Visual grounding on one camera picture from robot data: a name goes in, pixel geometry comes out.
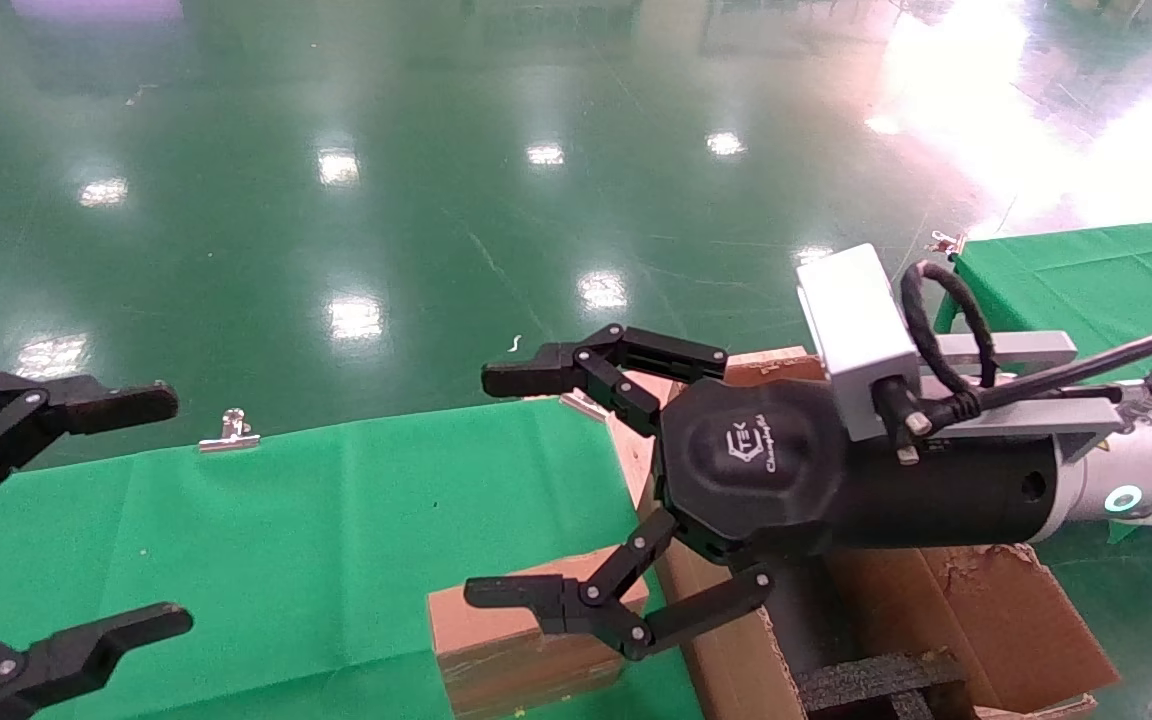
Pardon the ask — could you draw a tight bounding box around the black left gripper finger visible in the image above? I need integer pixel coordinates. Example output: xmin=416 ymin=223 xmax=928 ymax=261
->
xmin=0 ymin=602 xmax=194 ymax=720
xmin=0 ymin=372 xmax=180 ymax=511

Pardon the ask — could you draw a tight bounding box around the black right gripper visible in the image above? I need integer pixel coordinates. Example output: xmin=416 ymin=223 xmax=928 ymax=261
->
xmin=464 ymin=323 xmax=1059 ymax=661

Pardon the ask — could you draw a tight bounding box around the small brown cardboard box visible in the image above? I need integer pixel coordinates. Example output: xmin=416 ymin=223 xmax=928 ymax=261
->
xmin=426 ymin=573 xmax=652 ymax=719

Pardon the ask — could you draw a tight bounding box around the large open cardboard carton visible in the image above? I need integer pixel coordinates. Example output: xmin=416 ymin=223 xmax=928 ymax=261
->
xmin=604 ymin=345 xmax=1122 ymax=720

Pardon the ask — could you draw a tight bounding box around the large green tablecloth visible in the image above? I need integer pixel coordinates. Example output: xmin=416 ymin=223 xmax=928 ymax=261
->
xmin=0 ymin=398 xmax=707 ymax=720

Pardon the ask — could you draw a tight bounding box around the black foam insert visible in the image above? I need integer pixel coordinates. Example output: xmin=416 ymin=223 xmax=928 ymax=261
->
xmin=796 ymin=650 xmax=967 ymax=720

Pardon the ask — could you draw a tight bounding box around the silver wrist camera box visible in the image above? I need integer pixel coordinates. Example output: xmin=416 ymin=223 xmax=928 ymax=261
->
xmin=796 ymin=243 xmax=922 ymax=441

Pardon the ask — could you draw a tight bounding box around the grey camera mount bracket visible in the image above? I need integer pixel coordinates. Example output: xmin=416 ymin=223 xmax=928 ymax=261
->
xmin=921 ymin=330 xmax=1122 ymax=461

